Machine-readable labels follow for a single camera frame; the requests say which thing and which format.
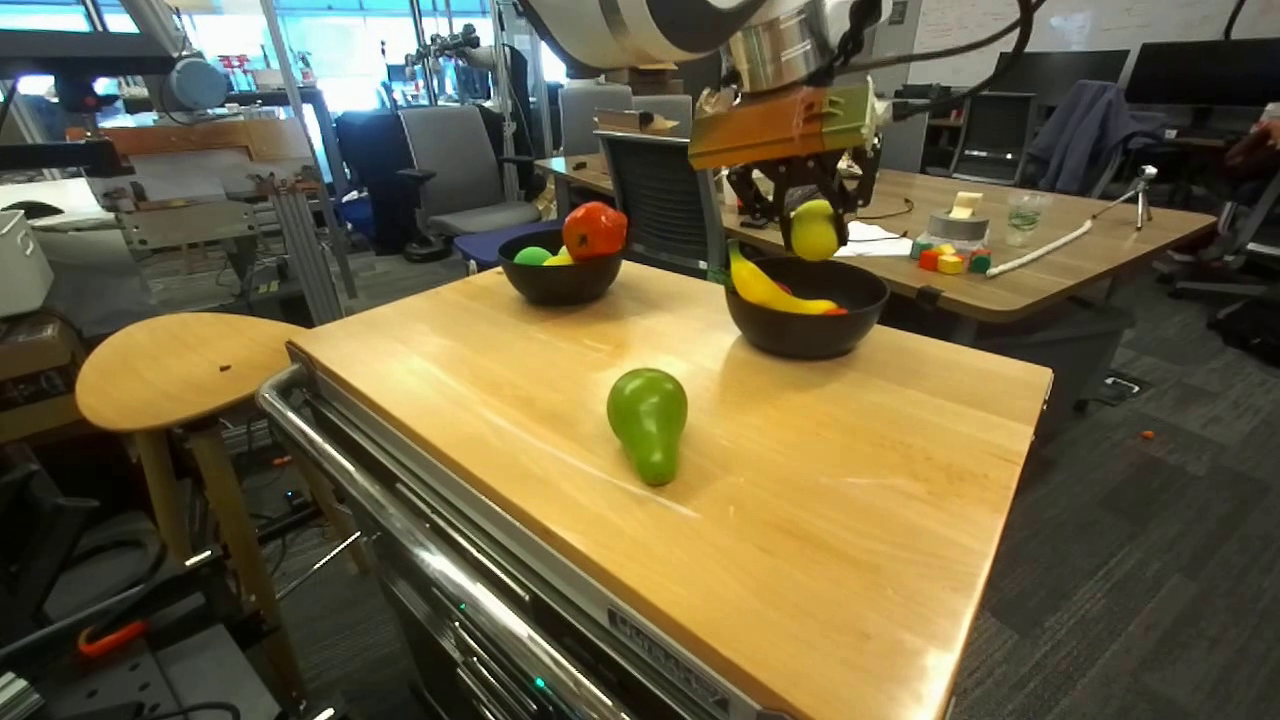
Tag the white cart wooden top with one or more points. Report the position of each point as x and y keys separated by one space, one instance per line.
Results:
x=453 y=633

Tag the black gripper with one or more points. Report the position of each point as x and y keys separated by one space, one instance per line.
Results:
x=804 y=169

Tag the yellow toy lemon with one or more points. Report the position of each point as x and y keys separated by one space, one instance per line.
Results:
x=557 y=259
x=815 y=228

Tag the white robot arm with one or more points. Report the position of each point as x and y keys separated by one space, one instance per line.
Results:
x=695 y=24

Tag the black bowl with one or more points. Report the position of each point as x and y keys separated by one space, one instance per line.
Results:
x=563 y=287
x=804 y=337

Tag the green toy ball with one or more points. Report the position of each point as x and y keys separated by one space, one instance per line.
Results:
x=533 y=255

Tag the yellow toy block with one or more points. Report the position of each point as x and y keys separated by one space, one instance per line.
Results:
x=955 y=263

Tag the green toy block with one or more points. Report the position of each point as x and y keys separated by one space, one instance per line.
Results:
x=983 y=264

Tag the red toy block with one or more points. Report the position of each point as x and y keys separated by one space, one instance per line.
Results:
x=931 y=259

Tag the clear plastic container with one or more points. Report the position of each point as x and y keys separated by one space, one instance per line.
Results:
x=961 y=224

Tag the white plastic bin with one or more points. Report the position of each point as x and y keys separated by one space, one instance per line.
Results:
x=21 y=263

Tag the grey metal frame workbench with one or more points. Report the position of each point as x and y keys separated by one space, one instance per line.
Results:
x=201 y=222

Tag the chair with blue jacket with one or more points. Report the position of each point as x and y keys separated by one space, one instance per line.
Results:
x=1084 y=134

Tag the grey mesh office chair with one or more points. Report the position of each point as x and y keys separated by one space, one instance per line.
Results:
x=652 y=202

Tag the white paper sheets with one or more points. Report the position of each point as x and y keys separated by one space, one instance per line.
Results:
x=883 y=242

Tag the grey fabric office chair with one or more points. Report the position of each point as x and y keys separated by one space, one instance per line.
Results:
x=911 y=134

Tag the thin white rod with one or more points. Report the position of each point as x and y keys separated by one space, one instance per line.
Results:
x=1046 y=250

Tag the black computer monitor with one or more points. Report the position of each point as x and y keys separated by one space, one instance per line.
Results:
x=1204 y=65
x=1062 y=75

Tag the green toy pear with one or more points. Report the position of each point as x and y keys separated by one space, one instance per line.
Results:
x=651 y=422

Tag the round wooden stool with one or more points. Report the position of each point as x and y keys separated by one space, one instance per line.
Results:
x=173 y=366

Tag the yellow toy banana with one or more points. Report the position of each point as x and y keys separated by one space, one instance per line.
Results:
x=764 y=289

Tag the wooden office desk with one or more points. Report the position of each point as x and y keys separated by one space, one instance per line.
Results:
x=1144 y=224

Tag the small silver tripod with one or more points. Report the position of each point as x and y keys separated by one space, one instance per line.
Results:
x=1142 y=184

